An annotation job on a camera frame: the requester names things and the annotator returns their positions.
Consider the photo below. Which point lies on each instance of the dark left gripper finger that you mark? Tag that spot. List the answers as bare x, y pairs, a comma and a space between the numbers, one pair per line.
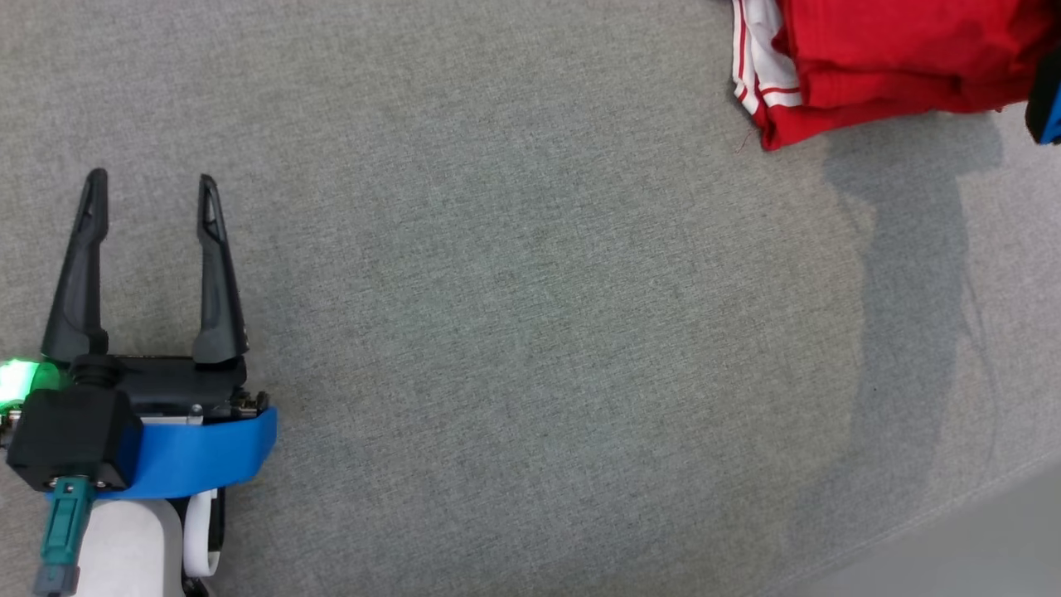
220, 307
79, 290

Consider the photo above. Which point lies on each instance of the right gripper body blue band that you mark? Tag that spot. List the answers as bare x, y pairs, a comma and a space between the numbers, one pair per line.
1046, 95

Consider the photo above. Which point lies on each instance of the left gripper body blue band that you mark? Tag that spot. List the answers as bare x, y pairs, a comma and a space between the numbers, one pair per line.
199, 452

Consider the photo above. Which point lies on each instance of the red shirt with white sleeves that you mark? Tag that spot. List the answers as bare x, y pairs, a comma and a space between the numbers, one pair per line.
895, 50

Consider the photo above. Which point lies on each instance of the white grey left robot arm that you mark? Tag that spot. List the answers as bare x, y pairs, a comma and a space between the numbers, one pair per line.
124, 547

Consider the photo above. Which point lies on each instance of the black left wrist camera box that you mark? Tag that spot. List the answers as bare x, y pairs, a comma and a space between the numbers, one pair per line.
75, 439

